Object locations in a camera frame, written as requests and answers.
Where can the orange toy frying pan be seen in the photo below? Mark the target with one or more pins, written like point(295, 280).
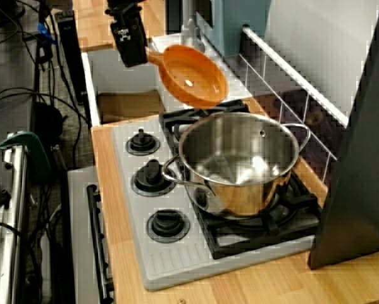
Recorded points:
point(192, 73)

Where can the aluminium frame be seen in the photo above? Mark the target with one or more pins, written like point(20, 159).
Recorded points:
point(15, 221)

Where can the wooden stove countertop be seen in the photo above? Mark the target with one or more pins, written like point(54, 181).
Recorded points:
point(271, 285)

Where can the green clamp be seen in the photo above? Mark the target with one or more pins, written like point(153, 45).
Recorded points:
point(34, 149)

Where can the teal blue cabinet box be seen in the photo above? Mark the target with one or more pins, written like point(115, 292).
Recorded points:
point(233, 25)

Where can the blue tape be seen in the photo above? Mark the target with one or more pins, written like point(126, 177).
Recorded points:
point(47, 31)

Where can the grey oven door front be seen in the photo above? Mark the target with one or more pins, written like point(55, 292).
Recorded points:
point(78, 221)

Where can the black upright bar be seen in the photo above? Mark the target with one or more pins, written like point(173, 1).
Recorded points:
point(70, 57)

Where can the wooden side table top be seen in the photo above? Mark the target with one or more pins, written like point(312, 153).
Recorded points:
point(94, 28)

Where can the black stove knob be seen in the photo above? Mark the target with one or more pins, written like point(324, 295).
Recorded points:
point(167, 226)
point(141, 144)
point(152, 182)

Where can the white sink basin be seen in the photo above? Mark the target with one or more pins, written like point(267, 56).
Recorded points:
point(113, 79)

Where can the grey toy faucet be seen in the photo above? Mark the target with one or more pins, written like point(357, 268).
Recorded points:
point(192, 31)

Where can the black angled panel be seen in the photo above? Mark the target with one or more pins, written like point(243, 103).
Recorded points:
point(360, 158)

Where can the stainless steel pot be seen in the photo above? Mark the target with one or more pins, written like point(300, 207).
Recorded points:
point(255, 196)

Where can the dark tile backsplash panel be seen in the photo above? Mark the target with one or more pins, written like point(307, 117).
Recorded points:
point(290, 107)

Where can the grey stovetop panel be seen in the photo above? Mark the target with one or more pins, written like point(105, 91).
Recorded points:
point(176, 263)

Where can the black round bag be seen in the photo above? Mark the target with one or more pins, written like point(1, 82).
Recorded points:
point(48, 120)

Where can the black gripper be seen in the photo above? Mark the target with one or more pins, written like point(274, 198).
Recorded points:
point(126, 14)

